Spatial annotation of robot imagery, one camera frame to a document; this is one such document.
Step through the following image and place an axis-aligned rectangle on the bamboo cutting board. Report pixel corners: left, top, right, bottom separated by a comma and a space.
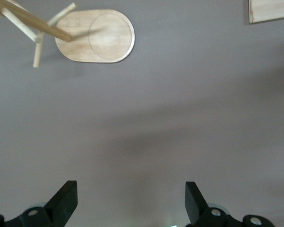
248, 0, 284, 24

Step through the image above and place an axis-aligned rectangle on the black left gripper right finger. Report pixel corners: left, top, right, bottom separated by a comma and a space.
185, 181, 274, 227

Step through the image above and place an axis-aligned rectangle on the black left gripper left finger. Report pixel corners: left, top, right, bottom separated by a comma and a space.
4, 180, 79, 227

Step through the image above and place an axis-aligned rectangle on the wooden mug rack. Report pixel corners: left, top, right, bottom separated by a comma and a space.
0, 0, 136, 69

